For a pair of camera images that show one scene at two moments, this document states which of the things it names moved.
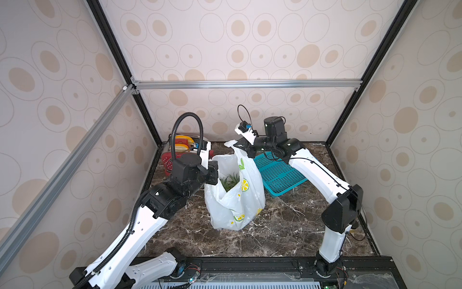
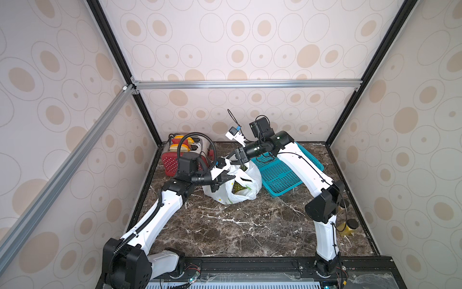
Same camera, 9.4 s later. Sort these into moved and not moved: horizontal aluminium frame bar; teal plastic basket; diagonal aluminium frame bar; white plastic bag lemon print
Moved: white plastic bag lemon print
Not moved: teal plastic basket; horizontal aluminium frame bar; diagonal aluminium frame bar
